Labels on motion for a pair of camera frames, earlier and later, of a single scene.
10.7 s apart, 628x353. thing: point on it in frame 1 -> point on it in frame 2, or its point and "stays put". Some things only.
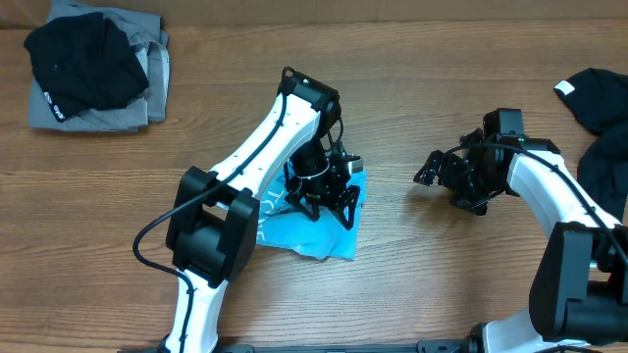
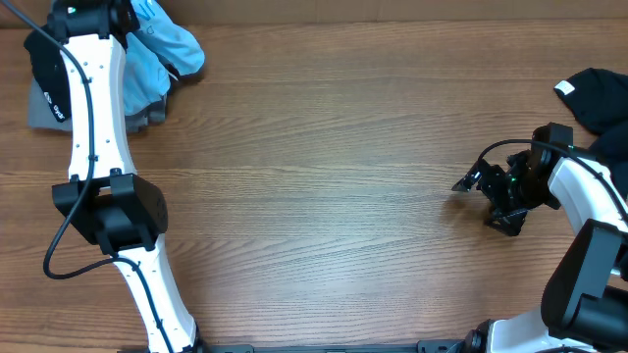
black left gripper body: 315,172 -> 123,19
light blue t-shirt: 282,224 -> 159,40
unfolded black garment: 600,100 stays put
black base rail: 444,345 stays put
